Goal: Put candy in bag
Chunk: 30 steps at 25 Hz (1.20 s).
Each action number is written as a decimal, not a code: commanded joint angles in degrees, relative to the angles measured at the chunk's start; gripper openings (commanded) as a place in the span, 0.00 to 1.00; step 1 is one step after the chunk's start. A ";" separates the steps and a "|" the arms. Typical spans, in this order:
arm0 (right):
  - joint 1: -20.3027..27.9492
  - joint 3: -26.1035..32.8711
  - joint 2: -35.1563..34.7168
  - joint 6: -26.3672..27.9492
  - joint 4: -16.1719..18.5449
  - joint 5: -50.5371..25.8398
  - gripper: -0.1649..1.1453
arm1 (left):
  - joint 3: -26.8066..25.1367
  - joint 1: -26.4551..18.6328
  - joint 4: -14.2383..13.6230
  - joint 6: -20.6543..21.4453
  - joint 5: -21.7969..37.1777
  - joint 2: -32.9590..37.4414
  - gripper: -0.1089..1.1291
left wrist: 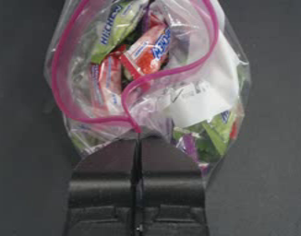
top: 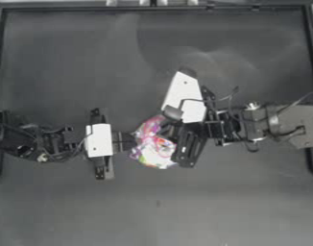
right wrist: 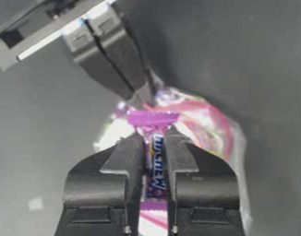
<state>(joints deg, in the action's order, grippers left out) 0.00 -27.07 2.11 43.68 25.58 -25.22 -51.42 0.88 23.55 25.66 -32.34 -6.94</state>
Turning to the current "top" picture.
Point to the clear bag with pink zip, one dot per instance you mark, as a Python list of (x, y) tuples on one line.
[(152, 153)]

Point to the white frame bracket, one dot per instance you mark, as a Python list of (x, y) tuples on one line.
[(143, 2), (162, 2), (193, 2), (111, 2)]

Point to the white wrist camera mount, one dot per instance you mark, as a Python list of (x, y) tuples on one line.
[(185, 93), (99, 141)]

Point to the black table frame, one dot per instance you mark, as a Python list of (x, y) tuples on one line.
[(78, 7)]

